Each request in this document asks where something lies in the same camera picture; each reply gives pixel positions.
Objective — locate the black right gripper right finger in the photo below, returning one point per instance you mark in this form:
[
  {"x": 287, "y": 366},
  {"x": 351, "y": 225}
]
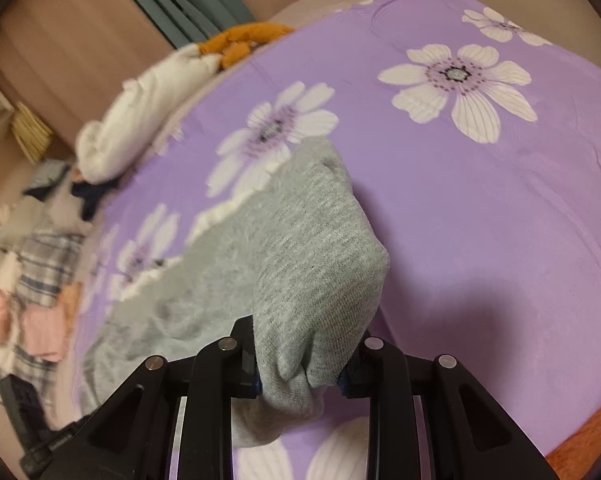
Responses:
[{"x": 436, "y": 406}]

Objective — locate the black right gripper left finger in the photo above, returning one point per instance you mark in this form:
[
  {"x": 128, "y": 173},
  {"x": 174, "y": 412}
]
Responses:
[{"x": 169, "y": 419}]

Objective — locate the grey knit sweater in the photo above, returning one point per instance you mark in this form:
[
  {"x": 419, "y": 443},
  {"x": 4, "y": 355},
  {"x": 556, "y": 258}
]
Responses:
[{"x": 298, "y": 256}]

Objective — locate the pink folded garment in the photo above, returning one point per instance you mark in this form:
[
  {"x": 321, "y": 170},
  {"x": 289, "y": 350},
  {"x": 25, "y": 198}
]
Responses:
[{"x": 44, "y": 329}]

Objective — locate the orange printed folded garment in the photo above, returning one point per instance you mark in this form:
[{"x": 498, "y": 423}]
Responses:
[{"x": 69, "y": 301}]

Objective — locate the plaid pillow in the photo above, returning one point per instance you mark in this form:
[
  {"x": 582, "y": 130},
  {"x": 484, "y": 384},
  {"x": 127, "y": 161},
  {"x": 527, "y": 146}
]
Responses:
[{"x": 35, "y": 273}]

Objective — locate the black garment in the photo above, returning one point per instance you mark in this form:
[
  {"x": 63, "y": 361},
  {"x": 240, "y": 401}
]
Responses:
[{"x": 91, "y": 195}]

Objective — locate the white fleece garment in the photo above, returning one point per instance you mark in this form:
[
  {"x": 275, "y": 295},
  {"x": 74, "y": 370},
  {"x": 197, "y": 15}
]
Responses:
[{"x": 107, "y": 147}]

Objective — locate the orange knitted garment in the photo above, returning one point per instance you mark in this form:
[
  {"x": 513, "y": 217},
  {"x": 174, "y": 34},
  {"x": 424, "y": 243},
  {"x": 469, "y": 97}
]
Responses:
[{"x": 238, "y": 42}]

